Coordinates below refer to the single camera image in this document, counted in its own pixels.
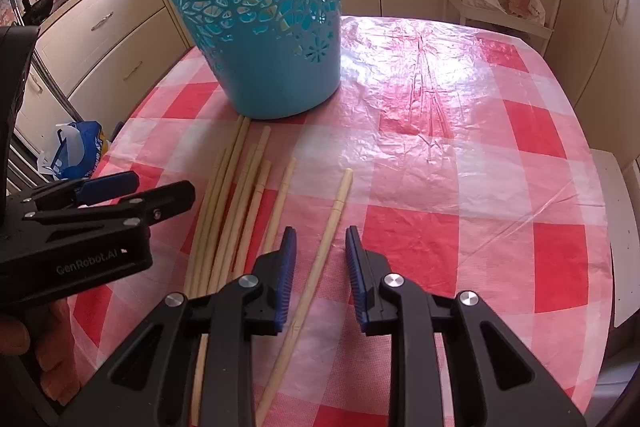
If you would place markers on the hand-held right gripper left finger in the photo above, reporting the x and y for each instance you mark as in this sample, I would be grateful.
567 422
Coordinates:
284 279

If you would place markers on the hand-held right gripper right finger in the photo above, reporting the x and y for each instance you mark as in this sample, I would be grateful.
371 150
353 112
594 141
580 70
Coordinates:
356 279

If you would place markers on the long bamboo chopstick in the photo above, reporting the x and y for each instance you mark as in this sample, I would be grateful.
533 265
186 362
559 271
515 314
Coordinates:
327 237

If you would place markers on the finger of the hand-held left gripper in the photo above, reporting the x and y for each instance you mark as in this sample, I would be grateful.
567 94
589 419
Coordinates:
165 202
107 186

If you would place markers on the blue plastic bag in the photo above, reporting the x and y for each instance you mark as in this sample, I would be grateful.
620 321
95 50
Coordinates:
80 147

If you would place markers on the person's left hand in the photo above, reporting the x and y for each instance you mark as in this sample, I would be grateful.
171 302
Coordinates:
57 357

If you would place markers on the blue perforated plastic basket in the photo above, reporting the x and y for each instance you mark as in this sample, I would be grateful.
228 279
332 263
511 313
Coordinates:
260 57

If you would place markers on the bunch of bamboo chopsticks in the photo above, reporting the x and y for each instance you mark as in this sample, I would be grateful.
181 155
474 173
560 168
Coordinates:
245 187

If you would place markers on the black pan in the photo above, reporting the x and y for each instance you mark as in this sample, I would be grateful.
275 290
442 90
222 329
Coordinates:
37 7

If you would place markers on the red white checkered tablecloth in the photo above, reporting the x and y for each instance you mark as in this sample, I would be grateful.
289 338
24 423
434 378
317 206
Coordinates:
450 157

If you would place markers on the cream drawer cabinet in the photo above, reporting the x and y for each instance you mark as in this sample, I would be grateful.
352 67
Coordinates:
115 32

